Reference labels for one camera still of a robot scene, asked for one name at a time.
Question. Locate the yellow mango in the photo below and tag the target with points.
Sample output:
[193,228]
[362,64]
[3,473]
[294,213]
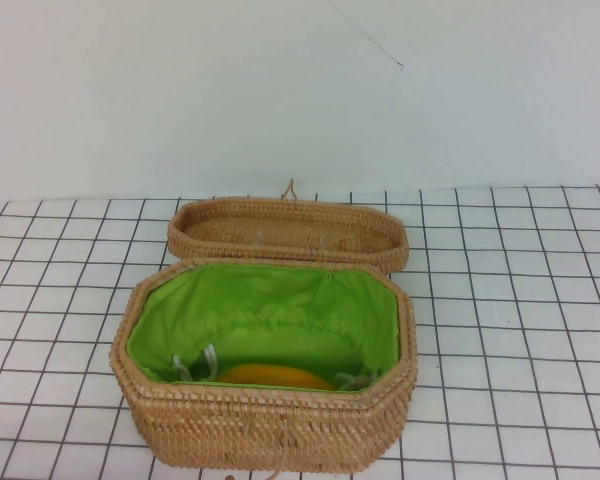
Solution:
[275,376]

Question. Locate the woven rattan basket lid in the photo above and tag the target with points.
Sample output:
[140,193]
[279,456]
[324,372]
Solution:
[290,210]

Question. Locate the green fabric basket liner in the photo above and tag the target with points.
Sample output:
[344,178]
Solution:
[280,310]

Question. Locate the woven rattan basket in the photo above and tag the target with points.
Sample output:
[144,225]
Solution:
[260,425]

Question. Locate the white black-grid tablecloth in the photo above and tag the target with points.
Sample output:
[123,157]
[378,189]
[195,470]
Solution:
[505,310]

